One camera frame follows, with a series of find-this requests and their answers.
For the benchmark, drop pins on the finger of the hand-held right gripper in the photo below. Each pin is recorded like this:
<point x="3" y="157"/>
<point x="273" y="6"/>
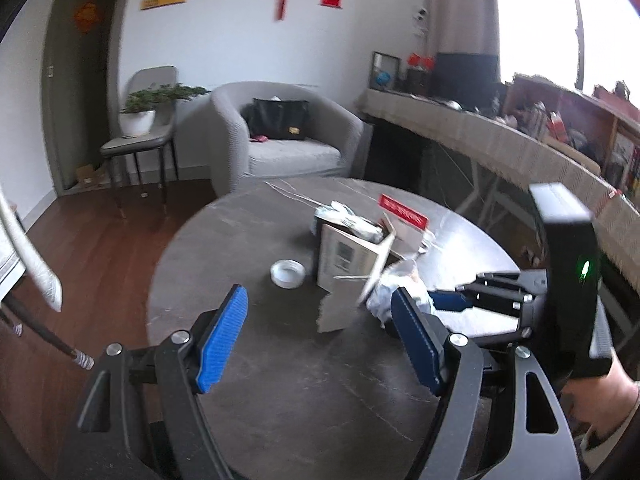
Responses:
<point x="500" y="341"/>
<point x="452" y="302"/>

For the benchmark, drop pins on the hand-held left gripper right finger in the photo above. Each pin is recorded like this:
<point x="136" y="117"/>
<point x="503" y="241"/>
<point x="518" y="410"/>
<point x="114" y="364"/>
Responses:
<point x="417" y="345"/>

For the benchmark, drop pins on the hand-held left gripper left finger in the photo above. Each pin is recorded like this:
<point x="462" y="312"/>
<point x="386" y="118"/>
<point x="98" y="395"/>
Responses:
<point x="222" y="340"/>

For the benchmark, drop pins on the pale blue paper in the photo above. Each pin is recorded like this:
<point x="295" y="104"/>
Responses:
<point x="387" y="292"/>

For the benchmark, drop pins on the person's right hand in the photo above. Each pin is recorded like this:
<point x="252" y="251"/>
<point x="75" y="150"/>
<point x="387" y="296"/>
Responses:
<point x="605" y="400"/>

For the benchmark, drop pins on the round dark grey table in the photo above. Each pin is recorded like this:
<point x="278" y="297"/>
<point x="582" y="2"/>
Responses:
<point x="280" y="385"/>

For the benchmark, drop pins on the red table sign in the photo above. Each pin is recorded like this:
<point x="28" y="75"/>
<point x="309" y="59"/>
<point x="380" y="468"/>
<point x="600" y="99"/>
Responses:
<point x="405" y="211"/>

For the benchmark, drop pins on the torn cardboard box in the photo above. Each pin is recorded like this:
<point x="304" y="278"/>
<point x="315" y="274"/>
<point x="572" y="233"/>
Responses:
<point x="345" y="255"/>

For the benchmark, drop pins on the crumpled white plastic packaging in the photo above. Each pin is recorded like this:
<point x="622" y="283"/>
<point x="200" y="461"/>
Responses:
<point x="357" y="225"/>

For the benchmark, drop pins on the long table with beige cloth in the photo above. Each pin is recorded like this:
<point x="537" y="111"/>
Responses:
<point x="500" y="140"/>

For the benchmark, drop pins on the wooden bookshelf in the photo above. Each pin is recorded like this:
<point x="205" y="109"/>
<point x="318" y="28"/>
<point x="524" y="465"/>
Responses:
<point x="590" y="125"/>

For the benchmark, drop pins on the dark table leg with sock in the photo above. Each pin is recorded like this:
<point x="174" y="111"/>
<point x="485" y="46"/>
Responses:
<point x="16" y="330"/>
<point x="45" y="337"/>

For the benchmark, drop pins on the grey armchair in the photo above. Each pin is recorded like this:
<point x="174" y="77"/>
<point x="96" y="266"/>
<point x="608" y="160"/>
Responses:
<point x="295" y="157"/>

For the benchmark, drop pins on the white patterned tablecloth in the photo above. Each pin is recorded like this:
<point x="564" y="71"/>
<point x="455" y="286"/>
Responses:
<point x="35" y="265"/>

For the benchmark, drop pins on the small pink pouch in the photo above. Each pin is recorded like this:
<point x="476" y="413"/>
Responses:
<point x="260" y="138"/>

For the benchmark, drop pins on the small cardboard box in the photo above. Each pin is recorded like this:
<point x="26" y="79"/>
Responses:
<point x="90" y="176"/>

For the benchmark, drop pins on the grey dining chair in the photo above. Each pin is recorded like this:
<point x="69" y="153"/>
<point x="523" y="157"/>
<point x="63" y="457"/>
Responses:
<point x="135" y="142"/>

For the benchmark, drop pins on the black television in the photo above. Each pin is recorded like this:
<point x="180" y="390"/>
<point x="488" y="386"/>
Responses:
<point x="465" y="80"/>

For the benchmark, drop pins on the black handbag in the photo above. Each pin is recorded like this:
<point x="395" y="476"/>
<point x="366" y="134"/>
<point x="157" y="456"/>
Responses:
<point x="277" y="120"/>

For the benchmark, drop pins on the potted plant in white pot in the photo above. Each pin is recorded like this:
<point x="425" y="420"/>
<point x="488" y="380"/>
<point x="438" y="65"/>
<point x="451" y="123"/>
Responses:
<point x="136" y="122"/>

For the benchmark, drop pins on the framed picture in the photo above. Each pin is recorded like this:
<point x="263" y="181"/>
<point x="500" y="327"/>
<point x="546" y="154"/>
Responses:
<point x="385" y="71"/>

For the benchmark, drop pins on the dark green door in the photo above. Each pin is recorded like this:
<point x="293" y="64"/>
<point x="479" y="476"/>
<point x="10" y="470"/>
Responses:
<point x="70" y="85"/>

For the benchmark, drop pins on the beige curtain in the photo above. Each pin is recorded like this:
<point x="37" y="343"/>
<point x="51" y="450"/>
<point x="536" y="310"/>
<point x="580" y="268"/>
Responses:
<point x="465" y="5"/>

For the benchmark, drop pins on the red door decoration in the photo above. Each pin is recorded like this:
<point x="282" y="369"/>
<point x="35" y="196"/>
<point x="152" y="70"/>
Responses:
<point x="86" y="17"/>

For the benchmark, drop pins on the white security camera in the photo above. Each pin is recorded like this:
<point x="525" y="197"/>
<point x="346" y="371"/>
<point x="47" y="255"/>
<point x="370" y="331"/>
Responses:
<point x="420" y="16"/>

